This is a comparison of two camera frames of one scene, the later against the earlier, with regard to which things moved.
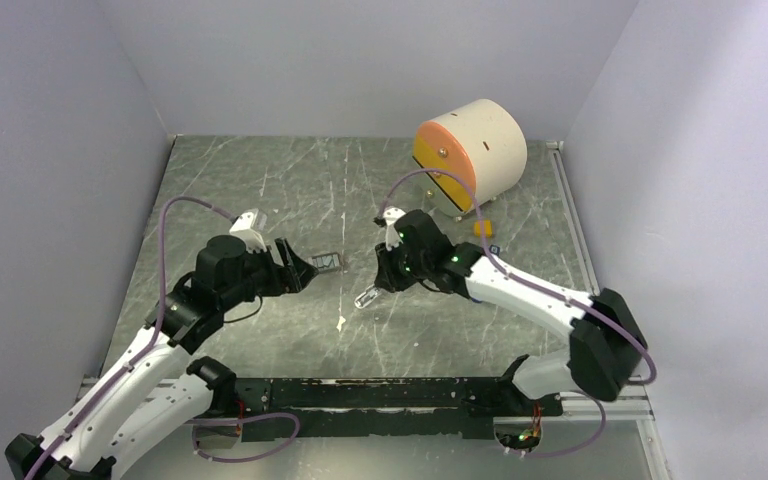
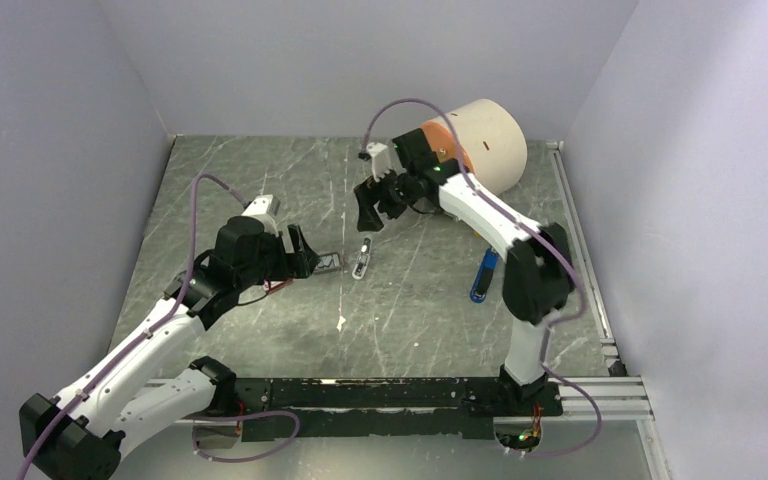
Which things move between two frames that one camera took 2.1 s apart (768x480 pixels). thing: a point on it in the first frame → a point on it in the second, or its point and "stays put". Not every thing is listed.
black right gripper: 387,276 → 367,194
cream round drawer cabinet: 483,143 stays put
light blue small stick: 366,297 → 363,259
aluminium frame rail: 638,405 stays put
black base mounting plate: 284,408 stays put
